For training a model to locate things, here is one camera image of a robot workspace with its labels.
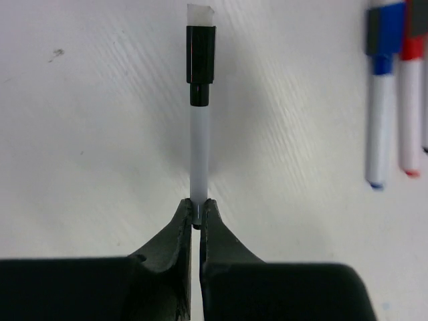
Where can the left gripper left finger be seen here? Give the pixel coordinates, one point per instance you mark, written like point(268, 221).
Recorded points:
point(153, 283)

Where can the black marker pen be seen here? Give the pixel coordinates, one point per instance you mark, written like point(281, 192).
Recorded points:
point(199, 161)

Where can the blue marker pen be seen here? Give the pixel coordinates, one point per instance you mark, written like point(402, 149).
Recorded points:
point(383, 33)

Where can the red marker pen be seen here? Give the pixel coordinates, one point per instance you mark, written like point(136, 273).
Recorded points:
point(411, 86)

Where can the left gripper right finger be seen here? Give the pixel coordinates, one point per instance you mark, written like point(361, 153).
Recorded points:
point(237, 285)

